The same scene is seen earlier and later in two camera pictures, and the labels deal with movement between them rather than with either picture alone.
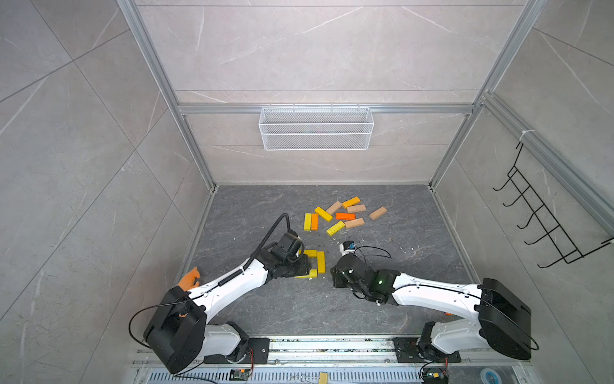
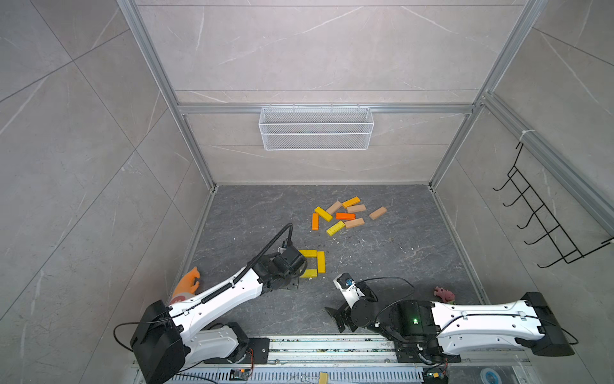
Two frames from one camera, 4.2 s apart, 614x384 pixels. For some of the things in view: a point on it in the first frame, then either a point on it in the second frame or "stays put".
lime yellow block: [335, 228] stays put
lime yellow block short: [321, 262] stays put
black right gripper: [336, 277] -> [344, 311]
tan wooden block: [377, 213] stays put
